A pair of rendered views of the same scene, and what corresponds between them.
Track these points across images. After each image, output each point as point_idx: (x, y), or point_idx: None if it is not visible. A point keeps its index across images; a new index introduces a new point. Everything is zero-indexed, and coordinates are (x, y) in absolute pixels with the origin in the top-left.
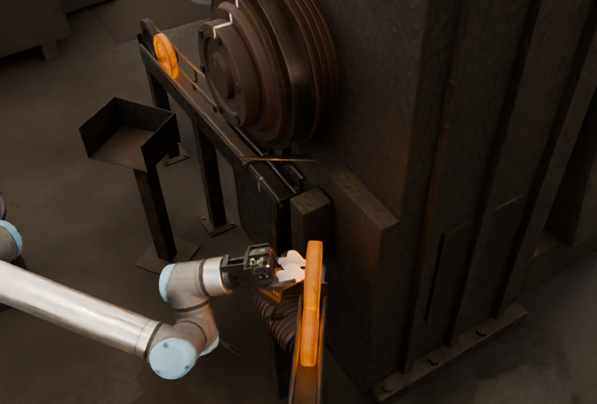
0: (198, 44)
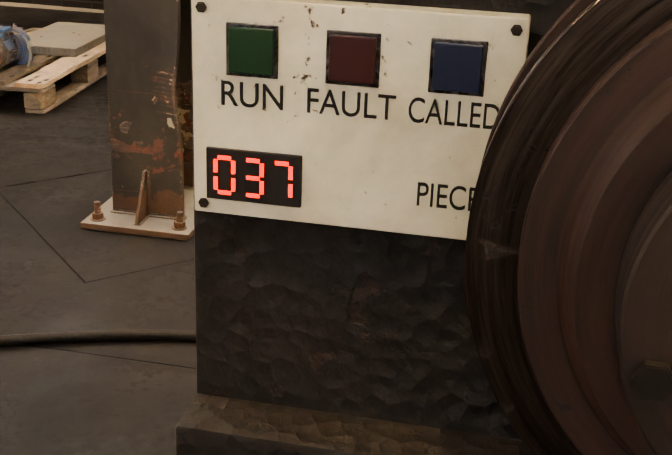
0: (640, 271)
